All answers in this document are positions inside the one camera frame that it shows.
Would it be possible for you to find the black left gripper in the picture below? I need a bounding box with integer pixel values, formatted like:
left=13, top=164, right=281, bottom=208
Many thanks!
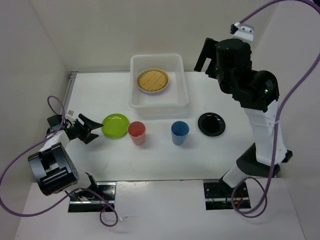
left=68, top=113, right=103, bottom=144

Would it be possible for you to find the green plastic plate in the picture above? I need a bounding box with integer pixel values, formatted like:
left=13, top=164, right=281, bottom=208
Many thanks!
left=101, top=113, right=130, bottom=139

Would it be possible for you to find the round bamboo woven tray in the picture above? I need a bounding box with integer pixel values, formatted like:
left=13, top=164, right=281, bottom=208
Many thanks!
left=137, top=69, right=169, bottom=92

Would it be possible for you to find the orange plastic plate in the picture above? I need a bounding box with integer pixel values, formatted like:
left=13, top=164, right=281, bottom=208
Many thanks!
left=136, top=68, right=171, bottom=95

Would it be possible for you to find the purple plastic plate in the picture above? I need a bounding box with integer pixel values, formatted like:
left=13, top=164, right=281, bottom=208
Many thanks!
left=139, top=85, right=170, bottom=96

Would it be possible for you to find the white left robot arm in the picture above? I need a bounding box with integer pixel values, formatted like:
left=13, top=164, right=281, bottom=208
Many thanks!
left=28, top=113, right=103, bottom=196

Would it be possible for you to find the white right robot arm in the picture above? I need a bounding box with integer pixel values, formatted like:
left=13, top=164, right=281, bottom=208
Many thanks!
left=194, top=37, right=293, bottom=197

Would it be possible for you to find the translucent white plastic bin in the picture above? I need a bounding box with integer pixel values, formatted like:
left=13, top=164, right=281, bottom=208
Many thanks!
left=128, top=53, right=189, bottom=116

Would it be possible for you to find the red plastic cup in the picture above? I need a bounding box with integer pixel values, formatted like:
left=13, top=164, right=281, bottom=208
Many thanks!
left=127, top=121, right=146, bottom=146

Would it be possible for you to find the black glossy plate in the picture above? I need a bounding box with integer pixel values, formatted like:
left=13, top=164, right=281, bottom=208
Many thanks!
left=197, top=112, right=226, bottom=137

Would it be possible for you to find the blue plastic cup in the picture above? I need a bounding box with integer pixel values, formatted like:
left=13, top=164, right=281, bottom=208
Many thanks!
left=171, top=121, right=190, bottom=146

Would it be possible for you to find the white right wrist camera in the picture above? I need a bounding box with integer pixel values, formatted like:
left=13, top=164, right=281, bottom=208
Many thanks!
left=230, top=22, right=254, bottom=43

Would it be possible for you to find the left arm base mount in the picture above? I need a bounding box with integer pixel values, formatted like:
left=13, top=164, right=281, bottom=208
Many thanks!
left=67, top=181, right=117, bottom=213

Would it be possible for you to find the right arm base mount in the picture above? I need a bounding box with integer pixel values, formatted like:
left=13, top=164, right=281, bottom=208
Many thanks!
left=203, top=179, right=251, bottom=211

